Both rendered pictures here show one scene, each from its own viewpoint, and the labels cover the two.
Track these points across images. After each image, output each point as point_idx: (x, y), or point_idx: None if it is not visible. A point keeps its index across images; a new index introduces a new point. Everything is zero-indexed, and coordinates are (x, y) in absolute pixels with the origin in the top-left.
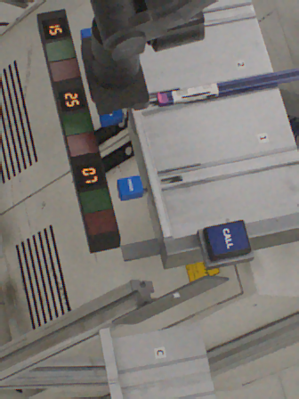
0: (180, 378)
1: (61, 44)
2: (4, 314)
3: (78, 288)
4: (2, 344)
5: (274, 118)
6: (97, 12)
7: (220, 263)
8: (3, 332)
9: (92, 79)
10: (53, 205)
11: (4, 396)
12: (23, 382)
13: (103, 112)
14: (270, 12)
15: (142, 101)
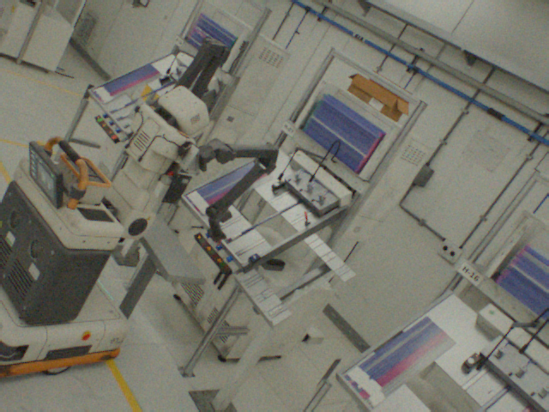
0: (254, 279)
1: (202, 239)
2: (210, 344)
3: (228, 317)
4: (213, 351)
5: (256, 234)
6: (208, 215)
7: (255, 263)
8: (212, 348)
9: (212, 236)
10: (213, 301)
11: (219, 363)
12: (222, 330)
13: (217, 241)
14: None
15: (225, 236)
